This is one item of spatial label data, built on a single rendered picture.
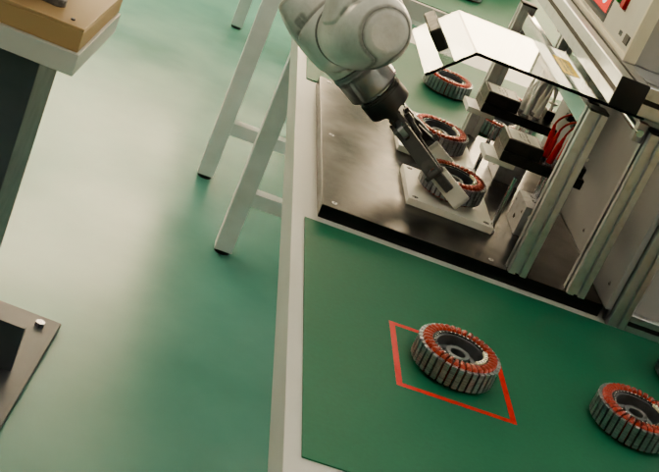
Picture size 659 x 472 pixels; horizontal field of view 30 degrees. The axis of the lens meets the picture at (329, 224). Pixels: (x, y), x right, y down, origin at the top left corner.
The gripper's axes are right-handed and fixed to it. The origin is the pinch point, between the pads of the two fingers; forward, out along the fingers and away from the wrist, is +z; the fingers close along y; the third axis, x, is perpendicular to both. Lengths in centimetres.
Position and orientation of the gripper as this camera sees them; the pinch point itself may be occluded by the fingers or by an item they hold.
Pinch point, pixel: (451, 181)
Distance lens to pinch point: 204.8
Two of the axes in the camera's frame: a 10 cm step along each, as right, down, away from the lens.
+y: -0.1, -4.1, 9.1
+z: 6.2, 7.1, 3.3
